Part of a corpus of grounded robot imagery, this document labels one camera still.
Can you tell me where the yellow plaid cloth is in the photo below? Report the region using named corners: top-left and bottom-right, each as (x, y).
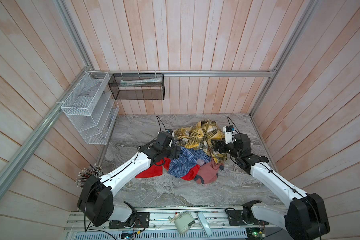
top-left (174, 119), bottom-right (228, 164)

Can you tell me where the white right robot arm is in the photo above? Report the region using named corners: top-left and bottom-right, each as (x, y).
top-left (211, 132), bottom-right (330, 240)

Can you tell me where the pale lilac cloth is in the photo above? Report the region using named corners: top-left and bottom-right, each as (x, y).
top-left (197, 159), bottom-right (205, 166)

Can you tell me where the blue checked cloth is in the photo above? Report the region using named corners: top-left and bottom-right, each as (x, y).
top-left (168, 147), bottom-right (211, 178)

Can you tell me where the white green device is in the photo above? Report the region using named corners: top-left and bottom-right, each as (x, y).
top-left (168, 211), bottom-right (195, 235)

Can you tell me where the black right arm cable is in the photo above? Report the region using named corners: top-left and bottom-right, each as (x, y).
top-left (227, 116), bottom-right (322, 240)

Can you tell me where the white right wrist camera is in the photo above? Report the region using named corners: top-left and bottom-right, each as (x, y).
top-left (223, 125), bottom-right (235, 144)

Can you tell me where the white remote control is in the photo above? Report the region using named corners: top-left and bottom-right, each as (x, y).
top-left (197, 212), bottom-right (213, 237)

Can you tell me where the red cloth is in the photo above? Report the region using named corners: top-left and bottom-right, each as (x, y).
top-left (136, 158), bottom-right (201, 181)

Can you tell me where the dusty pink cloth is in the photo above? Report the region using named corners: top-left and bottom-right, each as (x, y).
top-left (194, 160), bottom-right (225, 185)

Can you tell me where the black wire mesh basket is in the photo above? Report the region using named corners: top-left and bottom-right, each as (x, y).
top-left (108, 73), bottom-right (166, 101)

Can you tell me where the white wire mesh shelf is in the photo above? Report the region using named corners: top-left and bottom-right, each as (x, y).
top-left (62, 71), bottom-right (120, 145)

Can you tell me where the aluminium frame rail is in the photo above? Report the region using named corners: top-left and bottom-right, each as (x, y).
top-left (93, 70), bottom-right (276, 78)

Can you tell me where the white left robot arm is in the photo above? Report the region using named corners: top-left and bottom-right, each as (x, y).
top-left (77, 129), bottom-right (181, 227)

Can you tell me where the bundle of metal rods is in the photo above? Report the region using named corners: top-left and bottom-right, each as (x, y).
top-left (76, 164), bottom-right (103, 188)

